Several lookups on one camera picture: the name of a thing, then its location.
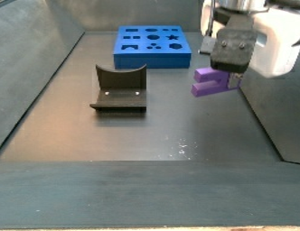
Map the purple double-square block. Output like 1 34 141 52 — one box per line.
191 68 236 97

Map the black curved holder stand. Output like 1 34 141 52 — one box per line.
89 66 145 112

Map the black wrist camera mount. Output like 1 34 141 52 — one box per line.
210 14 256 73

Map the blue shape-sorting board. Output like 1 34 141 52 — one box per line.
113 25 191 69

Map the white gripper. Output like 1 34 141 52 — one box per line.
198 0 300 89

